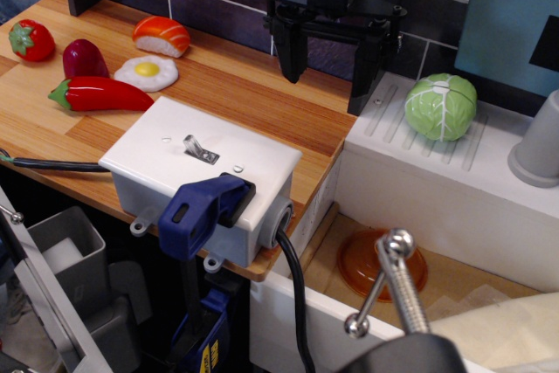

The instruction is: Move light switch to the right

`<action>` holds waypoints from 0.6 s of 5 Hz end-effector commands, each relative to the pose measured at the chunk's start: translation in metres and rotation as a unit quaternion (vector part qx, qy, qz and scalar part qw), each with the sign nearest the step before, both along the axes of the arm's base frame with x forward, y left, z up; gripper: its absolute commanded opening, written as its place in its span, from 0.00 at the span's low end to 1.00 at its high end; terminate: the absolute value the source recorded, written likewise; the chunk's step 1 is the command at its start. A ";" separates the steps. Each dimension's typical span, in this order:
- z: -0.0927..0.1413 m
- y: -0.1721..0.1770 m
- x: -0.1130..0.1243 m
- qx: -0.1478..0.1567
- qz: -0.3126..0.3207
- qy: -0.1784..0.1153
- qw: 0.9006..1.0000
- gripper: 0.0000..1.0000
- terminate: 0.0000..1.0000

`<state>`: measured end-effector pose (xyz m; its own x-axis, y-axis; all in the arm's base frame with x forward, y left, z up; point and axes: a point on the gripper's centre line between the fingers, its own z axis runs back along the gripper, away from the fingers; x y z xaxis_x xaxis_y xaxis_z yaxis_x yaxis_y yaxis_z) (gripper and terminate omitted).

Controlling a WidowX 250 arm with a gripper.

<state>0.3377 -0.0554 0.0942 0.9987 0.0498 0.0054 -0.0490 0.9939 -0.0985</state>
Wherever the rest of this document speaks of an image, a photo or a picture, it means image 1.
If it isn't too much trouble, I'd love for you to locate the white toy sink unit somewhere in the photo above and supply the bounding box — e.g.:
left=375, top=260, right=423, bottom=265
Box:
left=249, top=71, right=559, bottom=373

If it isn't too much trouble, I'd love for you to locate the purple toy eggplant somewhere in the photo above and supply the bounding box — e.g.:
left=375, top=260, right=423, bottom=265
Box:
left=63, top=38, right=110, bottom=79

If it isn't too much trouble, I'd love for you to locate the dark vertical post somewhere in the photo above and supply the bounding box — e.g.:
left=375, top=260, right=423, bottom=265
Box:
left=349, top=0, right=407, bottom=72

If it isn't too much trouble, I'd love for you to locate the green toy cabbage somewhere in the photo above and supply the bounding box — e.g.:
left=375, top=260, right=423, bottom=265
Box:
left=404, top=73, right=478, bottom=142

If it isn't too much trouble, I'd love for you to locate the light blue box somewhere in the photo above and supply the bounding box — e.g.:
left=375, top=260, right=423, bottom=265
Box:
left=455, top=0, right=558, bottom=97

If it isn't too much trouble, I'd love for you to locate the grey plastic cup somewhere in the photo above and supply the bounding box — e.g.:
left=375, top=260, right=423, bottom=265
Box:
left=507, top=90, right=558, bottom=188

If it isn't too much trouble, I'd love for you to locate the black power cable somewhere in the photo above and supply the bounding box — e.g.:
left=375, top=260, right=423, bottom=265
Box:
left=275, top=229, right=316, bottom=373

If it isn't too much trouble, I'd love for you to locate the white switch box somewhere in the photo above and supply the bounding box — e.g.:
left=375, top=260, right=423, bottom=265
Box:
left=99, top=96, right=302, bottom=267

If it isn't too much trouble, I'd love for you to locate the toy salmon sushi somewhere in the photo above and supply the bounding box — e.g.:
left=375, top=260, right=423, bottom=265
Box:
left=132, top=16, right=190, bottom=58

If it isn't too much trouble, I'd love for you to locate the grey metal bin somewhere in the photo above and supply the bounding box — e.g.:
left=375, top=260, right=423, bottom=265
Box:
left=29, top=206, right=111, bottom=317

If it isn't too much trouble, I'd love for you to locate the thin black green cable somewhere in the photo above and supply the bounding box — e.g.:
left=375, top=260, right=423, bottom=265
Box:
left=0, top=150, right=110, bottom=173

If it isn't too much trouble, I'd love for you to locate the red toy strawberry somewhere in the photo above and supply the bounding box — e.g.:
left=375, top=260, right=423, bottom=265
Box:
left=9, top=19, right=55, bottom=62

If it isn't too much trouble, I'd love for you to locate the blue bar clamp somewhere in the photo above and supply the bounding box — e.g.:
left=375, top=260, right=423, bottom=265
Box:
left=157, top=173, right=257, bottom=373

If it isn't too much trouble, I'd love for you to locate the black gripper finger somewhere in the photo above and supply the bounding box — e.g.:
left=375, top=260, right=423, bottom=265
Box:
left=271, top=17, right=308, bottom=83
left=348, top=36, right=385, bottom=114

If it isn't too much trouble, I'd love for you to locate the red toy chili pepper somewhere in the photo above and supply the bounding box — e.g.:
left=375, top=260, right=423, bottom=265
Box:
left=48, top=76, right=154, bottom=112

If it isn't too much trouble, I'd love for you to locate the orange plastic bowl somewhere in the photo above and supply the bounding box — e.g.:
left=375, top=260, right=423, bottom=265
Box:
left=337, top=229, right=428, bottom=297

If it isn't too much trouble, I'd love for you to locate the toy fried egg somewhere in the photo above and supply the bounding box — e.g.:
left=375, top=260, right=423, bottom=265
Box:
left=114, top=55, right=179, bottom=93

